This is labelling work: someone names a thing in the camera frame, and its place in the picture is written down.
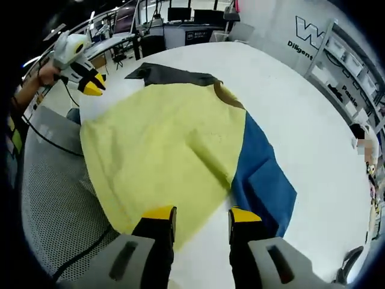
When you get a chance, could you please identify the white office chair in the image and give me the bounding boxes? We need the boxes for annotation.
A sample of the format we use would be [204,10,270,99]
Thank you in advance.
[210,22,256,43]

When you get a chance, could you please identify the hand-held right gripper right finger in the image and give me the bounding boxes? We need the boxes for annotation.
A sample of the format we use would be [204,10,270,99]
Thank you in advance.
[228,205,339,289]

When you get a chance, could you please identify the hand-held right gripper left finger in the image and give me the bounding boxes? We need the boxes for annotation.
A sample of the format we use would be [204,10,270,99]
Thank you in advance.
[54,205,178,289]

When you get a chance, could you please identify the hanging bags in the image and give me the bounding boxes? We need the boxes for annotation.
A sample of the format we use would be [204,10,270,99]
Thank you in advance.
[223,0,242,22]

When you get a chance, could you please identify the person's left hand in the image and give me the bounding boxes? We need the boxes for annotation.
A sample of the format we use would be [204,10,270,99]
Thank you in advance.
[38,64,66,88]

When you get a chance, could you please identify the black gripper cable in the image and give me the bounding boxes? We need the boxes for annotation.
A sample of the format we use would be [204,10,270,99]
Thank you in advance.
[17,75,84,157]

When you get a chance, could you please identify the pile of small toys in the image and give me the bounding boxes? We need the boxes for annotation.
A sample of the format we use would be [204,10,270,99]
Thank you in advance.
[365,162,385,241]

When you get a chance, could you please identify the grey metal shelf rack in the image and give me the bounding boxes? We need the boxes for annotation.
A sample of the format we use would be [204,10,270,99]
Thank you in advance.
[304,17,385,130]

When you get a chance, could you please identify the person's leg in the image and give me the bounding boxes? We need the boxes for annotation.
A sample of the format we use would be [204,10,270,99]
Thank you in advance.
[66,107,82,125]

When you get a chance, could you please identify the grey counter cabinet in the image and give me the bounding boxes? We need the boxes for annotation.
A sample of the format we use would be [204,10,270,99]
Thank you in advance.
[164,22,231,51]

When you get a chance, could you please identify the grey mesh chair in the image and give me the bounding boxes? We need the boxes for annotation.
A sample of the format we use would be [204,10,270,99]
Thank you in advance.
[20,105,133,284]

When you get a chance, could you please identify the large dark display panel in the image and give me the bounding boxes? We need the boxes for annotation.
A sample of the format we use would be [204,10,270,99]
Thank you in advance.
[111,7,136,33]

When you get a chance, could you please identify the yellow blue black garment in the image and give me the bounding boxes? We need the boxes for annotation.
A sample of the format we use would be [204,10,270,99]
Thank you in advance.
[79,62,298,252]

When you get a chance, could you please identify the black computer monitor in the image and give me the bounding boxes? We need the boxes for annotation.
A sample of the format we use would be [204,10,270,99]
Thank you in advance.
[167,7,193,22]
[194,8,225,23]

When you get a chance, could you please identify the white storage bin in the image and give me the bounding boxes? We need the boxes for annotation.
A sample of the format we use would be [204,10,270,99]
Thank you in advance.
[365,71,380,92]
[345,52,364,73]
[327,37,344,55]

